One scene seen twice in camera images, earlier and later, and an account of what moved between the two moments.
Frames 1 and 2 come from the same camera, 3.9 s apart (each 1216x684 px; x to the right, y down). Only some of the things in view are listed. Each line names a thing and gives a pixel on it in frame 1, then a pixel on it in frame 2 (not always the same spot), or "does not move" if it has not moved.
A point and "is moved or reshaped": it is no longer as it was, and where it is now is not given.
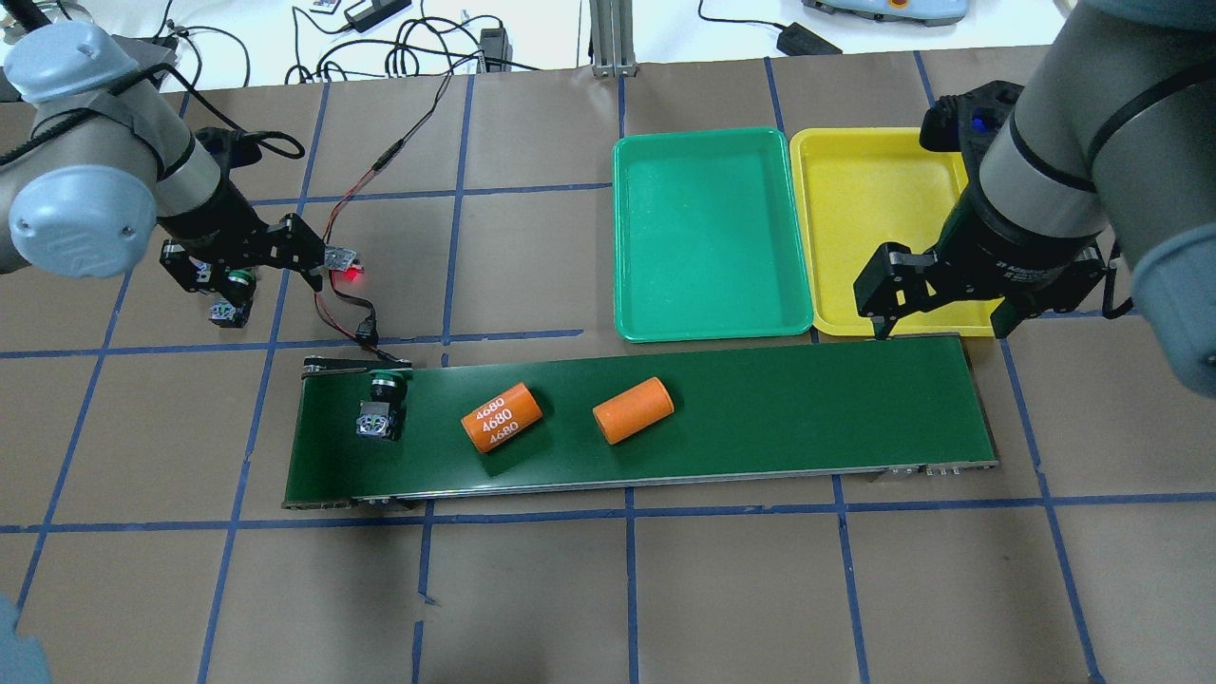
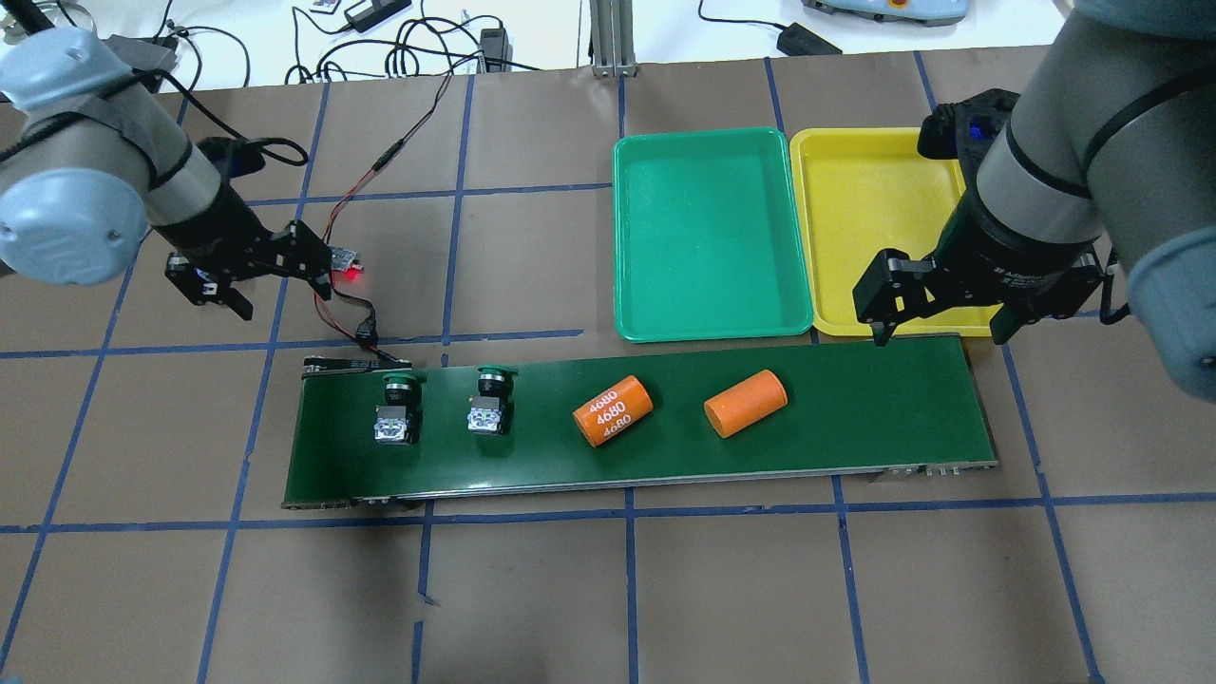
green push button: (237, 291) is moved or reshaped
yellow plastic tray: (863, 189) does not move
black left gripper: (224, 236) does not move
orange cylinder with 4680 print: (493, 422) → (612, 409)
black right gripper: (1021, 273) does not move
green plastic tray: (707, 237) does not move
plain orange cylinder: (633, 410) → (744, 405)
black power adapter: (798, 39) does not move
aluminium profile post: (612, 30) does not move
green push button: (383, 415) → (490, 411)
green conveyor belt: (834, 408) does not move
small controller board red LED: (341, 259) does not move
